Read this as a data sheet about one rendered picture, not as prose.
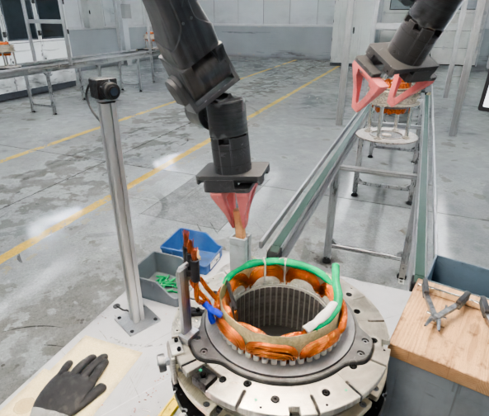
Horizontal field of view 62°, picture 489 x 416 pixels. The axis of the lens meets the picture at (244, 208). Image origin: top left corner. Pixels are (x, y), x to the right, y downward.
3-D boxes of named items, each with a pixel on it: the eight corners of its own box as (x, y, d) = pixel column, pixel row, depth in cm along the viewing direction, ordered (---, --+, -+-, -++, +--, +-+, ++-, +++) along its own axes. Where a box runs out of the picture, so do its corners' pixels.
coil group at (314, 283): (286, 282, 69) (287, 261, 67) (322, 293, 66) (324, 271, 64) (282, 288, 67) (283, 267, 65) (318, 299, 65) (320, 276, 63)
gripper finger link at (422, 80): (357, 94, 70) (385, 44, 63) (386, 91, 73) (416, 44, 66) (381, 120, 67) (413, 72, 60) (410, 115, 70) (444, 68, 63)
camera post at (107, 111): (145, 320, 108) (115, 100, 83) (135, 325, 106) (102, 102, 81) (139, 314, 110) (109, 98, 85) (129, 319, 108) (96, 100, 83)
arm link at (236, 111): (213, 97, 54) (251, 90, 56) (195, 92, 59) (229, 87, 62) (220, 148, 57) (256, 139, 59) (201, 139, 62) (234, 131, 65)
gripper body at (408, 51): (362, 54, 62) (387, 7, 56) (407, 51, 66) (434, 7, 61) (387, 81, 59) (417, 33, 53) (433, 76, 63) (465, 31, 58)
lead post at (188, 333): (178, 341, 57) (171, 271, 52) (190, 330, 59) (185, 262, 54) (187, 347, 56) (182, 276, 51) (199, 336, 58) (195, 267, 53)
